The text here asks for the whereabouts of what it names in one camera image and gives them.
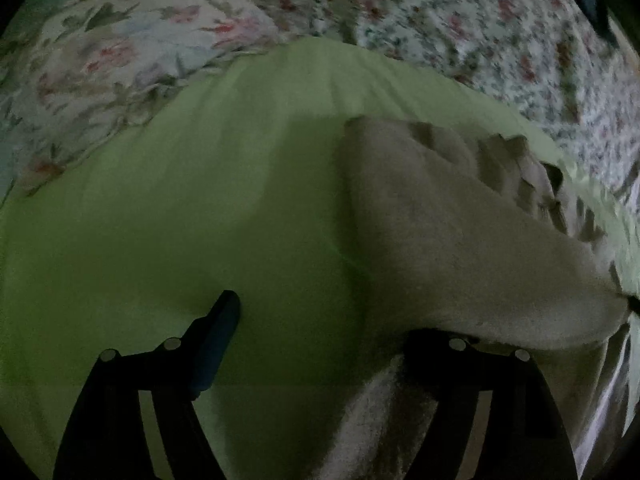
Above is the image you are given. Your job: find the floral ruffled pillow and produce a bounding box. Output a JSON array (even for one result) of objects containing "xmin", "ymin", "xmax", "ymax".
[{"xmin": 0, "ymin": 0, "xmax": 283, "ymax": 197}]

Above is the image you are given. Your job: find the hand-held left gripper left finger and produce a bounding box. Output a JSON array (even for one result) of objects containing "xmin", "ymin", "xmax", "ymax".
[{"xmin": 52, "ymin": 290, "xmax": 242, "ymax": 480}]

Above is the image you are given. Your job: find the beige fleece garment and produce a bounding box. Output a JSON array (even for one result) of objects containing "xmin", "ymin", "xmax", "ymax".
[{"xmin": 319, "ymin": 115, "xmax": 632, "ymax": 480}]

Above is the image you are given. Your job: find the small-flower print quilt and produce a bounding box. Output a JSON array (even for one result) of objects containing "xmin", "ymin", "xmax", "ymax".
[{"xmin": 220, "ymin": 0, "xmax": 640, "ymax": 203}]

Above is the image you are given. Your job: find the light green bed sheet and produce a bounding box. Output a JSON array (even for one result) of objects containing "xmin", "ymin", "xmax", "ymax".
[{"xmin": 0, "ymin": 37, "xmax": 640, "ymax": 480}]

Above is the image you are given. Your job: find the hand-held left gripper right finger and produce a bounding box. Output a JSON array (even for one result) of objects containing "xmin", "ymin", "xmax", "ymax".
[{"xmin": 404, "ymin": 329, "xmax": 577, "ymax": 480}]

